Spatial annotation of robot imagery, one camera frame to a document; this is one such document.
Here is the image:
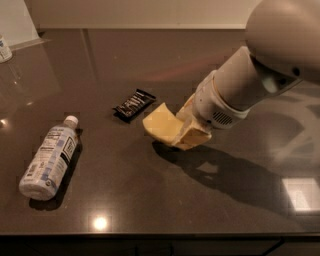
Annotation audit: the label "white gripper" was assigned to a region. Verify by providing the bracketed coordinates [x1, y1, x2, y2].
[172, 70, 250, 150]

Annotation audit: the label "yellow wavy sponge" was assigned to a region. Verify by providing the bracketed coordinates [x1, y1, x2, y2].
[142, 103, 183, 145]

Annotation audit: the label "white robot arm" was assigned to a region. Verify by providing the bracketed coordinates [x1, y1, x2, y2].
[172, 0, 320, 150]

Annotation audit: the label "black rxbar chocolate wrapper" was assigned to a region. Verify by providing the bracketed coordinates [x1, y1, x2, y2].
[113, 89, 156, 123]

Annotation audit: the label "clear plastic water bottle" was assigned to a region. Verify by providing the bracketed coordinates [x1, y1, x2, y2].
[19, 116, 78, 201]

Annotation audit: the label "white bottle at left edge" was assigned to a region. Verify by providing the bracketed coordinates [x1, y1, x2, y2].
[0, 35, 13, 63]

